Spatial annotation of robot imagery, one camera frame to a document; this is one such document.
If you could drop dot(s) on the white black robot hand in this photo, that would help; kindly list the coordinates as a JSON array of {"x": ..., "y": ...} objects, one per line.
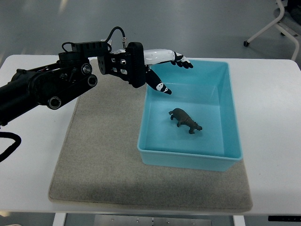
[{"x": 141, "y": 60}]

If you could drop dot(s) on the brown toy hippo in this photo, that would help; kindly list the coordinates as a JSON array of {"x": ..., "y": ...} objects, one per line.
[{"x": 184, "y": 119}]

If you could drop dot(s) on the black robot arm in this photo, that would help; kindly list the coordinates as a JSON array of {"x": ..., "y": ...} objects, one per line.
[{"x": 53, "y": 85}]

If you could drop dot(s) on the blue plastic box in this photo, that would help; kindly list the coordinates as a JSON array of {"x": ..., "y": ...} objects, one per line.
[{"x": 204, "y": 92}]

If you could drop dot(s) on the grey felt mat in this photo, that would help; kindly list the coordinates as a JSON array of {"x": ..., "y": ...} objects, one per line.
[{"x": 100, "y": 162}]

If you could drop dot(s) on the white office chair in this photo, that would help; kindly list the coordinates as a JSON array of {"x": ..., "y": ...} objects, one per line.
[{"x": 287, "y": 26}]

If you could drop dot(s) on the black table control panel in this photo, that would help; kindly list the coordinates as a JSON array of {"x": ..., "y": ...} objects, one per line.
[{"x": 279, "y": 218}]

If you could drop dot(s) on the metal table base plate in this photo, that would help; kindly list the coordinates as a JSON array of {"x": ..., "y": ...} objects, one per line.
[{"x": 116, "y": 220}]

